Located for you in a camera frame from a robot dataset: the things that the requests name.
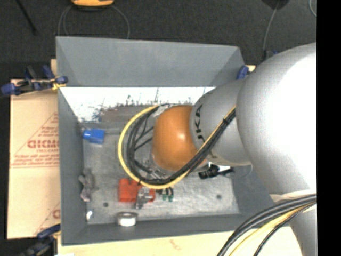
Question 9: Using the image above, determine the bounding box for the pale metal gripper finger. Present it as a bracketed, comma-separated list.
[143, 187, 156, 201]
[136, 191, 146, 210]

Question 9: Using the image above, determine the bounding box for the red toy block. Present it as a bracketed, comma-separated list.
[117, 178, 157, 204]

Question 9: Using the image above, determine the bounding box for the grey toy animal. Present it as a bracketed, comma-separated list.
[78, 167, 100, 203]

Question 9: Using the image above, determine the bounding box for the blue block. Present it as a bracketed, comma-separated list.
[82, 127, 105, 145]

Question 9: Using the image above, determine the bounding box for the grey metal bin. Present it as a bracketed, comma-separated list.
[55, 36, 275, 245]

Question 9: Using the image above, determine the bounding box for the brown cardboard board, red print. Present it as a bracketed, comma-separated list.
[6, 78, 62, 240]

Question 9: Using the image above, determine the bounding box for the black cylinder on white bracket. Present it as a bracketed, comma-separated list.
[198, 162, 236, 180]

